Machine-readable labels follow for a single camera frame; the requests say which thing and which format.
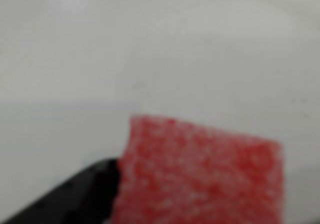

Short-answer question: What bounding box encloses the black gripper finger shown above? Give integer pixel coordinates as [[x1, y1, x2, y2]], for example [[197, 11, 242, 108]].
[[0, 158, 122, 224]]

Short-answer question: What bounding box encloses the red foam cube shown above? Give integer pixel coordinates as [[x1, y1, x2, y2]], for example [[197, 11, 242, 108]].
[[110, 113, 285, 224]]

